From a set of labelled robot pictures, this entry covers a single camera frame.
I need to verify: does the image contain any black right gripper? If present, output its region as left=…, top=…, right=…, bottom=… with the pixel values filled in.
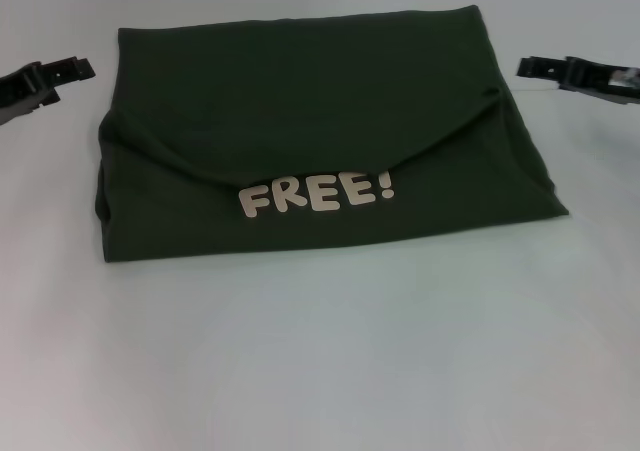
left=516, top=56, right=640, bottom=106

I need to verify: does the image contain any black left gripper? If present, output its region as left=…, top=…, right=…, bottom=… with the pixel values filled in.
left=0, top=56, right=97, bottom=125

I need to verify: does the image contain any dark green shirt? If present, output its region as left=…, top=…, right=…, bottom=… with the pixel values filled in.
left=93, top=4, right=570, bottom=265

